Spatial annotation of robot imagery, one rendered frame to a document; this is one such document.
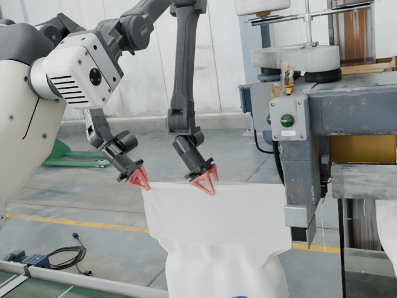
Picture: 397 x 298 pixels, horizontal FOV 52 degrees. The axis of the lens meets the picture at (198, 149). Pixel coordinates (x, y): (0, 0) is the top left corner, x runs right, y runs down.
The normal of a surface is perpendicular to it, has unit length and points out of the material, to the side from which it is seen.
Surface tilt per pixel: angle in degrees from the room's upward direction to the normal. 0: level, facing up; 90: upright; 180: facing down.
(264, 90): 90
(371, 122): 90
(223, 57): 90
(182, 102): 69
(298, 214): 90
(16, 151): 115
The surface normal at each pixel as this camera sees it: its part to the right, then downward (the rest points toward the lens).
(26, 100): 0.89, 0.00
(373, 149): -0.44, 0.29
